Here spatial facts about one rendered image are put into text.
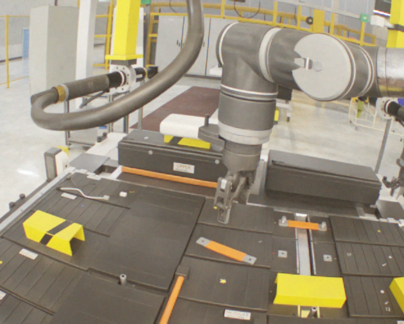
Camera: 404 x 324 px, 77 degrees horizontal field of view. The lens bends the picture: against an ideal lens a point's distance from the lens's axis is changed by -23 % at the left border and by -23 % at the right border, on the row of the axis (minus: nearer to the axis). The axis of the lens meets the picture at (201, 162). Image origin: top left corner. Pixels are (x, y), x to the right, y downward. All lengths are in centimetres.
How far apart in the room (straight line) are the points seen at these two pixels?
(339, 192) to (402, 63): 60
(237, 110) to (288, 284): 37
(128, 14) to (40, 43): 563
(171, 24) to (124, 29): 895
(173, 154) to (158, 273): 48
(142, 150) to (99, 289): 57
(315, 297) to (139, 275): 37
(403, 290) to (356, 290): 12
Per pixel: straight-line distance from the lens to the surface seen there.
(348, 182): 106
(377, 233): 100
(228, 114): 57
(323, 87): 46
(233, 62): 55
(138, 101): 45
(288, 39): 50
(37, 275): 71
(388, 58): 60
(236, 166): 61
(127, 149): 108
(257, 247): 79
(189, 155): 102
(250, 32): 55
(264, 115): 57
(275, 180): 102
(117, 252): 73
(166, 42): 987
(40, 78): 654
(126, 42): 89
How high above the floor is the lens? 149
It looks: 24 degrees down
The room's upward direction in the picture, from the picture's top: 5 degrees clockwise
